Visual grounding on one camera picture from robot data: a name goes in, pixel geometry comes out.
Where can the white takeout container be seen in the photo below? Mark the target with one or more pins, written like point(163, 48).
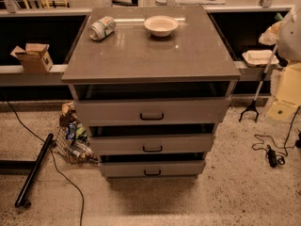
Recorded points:
point(257, 58)

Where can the wire basket with trash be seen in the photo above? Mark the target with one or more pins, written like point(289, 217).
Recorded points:
point(71, 141)

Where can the black metal tube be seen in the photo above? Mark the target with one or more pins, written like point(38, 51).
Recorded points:
point(22, 200)

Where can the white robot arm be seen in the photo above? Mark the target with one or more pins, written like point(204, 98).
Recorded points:
point(286, 34)

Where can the crushed green soda can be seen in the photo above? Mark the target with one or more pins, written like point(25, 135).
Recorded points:
point(102, 28)

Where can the grey drawer cabinet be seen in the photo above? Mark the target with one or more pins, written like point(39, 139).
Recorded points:
point(132, 64)

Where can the open cardboard box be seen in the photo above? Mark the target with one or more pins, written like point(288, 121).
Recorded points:
point(34, 58)

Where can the white paper bowl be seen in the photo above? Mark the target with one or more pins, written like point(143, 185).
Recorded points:
point(161, 26)

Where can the reacher grabber tool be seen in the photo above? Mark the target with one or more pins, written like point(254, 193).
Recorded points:
point(252, 107)

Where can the grey drawer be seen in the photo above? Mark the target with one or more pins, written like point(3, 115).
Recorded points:
point(152, 169)
point(157, 111)
point(151, 144)

